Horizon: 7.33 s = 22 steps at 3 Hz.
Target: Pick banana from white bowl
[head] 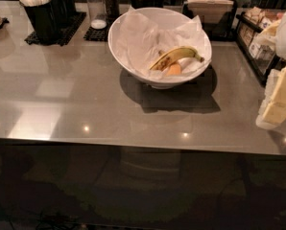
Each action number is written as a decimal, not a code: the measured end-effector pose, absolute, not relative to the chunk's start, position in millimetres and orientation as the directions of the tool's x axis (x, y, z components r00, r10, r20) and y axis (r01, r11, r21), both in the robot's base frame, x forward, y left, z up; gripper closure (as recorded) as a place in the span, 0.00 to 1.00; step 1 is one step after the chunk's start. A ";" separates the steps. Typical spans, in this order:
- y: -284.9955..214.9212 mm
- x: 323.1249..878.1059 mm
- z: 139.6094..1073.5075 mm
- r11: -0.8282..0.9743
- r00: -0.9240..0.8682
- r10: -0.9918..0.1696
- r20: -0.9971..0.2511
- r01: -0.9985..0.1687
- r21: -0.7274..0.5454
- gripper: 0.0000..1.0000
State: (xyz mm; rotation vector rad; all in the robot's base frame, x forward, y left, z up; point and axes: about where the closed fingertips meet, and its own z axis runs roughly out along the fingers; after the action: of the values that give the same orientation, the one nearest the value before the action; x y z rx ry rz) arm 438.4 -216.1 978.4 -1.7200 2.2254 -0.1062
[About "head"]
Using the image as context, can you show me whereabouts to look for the black condiment rack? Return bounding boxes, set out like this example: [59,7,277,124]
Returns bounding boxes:
[235,7,286,86]

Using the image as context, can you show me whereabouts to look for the white ceramic bowl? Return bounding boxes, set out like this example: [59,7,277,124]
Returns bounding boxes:
[107,7,213,90]

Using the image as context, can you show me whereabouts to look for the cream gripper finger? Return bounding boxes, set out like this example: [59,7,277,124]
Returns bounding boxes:
[256,67,286,129]
[254,19,281,46]

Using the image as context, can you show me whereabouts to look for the glass salt shaker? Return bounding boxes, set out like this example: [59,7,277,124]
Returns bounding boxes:
[86,0,107,30]

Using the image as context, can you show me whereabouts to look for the glass pepper grinder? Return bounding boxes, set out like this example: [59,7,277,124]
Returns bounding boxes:
[104,0,120,21]

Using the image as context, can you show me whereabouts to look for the black cutlery holder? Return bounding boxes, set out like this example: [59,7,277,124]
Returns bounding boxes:
[51,0,76,28]
[24,2,60,44]

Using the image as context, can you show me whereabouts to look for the front black cutlery holder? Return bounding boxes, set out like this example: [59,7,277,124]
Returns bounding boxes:
[24,2,60,44]

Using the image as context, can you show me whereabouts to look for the white paper liner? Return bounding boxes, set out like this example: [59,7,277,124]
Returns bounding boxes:
[112,6,212,81]

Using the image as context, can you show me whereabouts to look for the black mesh mat left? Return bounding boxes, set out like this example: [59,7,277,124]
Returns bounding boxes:
[24,11,86,46]

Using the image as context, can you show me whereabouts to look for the small orange fruit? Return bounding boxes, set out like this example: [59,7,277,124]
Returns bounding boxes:
[166,63,181,76]

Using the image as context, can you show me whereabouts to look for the yellow banana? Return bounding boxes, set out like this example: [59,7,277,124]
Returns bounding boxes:
[149,46,204,71]

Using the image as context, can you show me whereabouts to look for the rear black cutlery holder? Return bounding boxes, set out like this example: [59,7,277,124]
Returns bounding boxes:
[51,0,76,28]

